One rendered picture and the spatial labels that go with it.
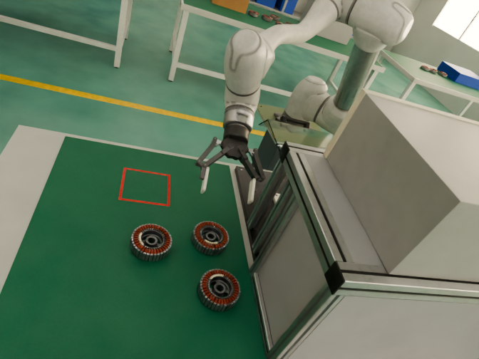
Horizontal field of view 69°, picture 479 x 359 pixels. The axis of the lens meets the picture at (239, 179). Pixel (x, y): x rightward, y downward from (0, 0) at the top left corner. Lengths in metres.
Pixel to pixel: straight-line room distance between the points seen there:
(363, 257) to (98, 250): 0.66
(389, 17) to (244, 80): 0.59
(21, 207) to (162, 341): 0.53
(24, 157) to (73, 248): 0.39
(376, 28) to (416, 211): 0.79
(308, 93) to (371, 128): 0.99
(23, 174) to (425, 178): 1.06
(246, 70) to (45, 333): 0.75
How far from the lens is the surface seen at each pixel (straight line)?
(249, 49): 0.91
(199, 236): 1.05
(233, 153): 0.99
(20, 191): 1.17
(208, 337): 0.93
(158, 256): 0.99
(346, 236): 0.76
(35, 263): 1.00
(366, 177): 0.83
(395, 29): 1.35
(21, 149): 1.32
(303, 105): 1.83
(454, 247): 0.77
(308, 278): 0.80
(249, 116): 1.03
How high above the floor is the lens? 1.56
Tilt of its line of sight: 36 degrees down
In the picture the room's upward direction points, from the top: 24 degrees clockwise
